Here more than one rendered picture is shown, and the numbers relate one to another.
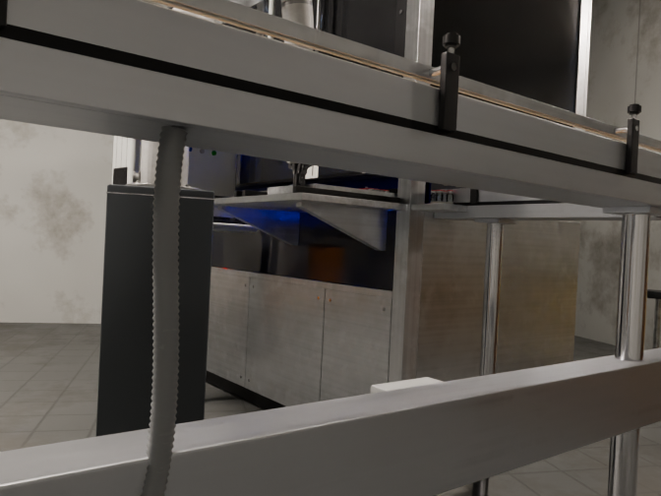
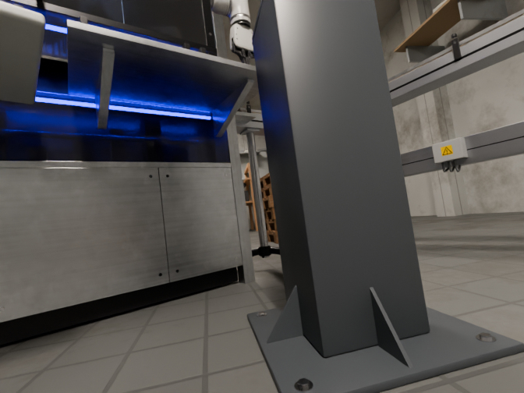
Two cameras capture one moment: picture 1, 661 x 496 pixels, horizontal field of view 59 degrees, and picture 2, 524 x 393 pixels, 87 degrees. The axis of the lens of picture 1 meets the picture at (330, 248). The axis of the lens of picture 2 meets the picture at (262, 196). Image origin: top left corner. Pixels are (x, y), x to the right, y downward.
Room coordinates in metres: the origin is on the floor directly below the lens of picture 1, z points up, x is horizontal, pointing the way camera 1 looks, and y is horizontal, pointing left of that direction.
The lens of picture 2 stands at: (1.68, 1.17, 0.31)
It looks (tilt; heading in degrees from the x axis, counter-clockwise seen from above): 4 degrees up; 273
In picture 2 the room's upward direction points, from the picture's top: 7 degrees counter-clockwise
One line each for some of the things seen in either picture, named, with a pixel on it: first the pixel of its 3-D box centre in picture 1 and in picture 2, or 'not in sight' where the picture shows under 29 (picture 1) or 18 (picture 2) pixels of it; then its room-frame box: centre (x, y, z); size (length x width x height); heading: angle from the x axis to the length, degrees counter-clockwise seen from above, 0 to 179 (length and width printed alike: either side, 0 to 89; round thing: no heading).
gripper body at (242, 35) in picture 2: not in sight; (242, 39); (1.72, 0.10, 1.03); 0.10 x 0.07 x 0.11; 38
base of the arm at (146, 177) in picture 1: (165, 155); not in sight; (1.53, 0.44, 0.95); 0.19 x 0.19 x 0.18
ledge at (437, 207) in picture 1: (442, 208); (239, 118); (1.82, -0.34, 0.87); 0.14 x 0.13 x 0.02; 128
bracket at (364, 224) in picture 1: (342, 227); (232, 111); (1.82, -0.04, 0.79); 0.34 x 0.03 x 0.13; 128
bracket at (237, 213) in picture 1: (260, 226); (104, 94); (2.21, 0.27, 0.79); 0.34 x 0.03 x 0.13; 128
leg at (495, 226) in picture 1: (489, 345); (257, 192); (1.78, -0.49, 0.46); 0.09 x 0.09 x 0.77; 38
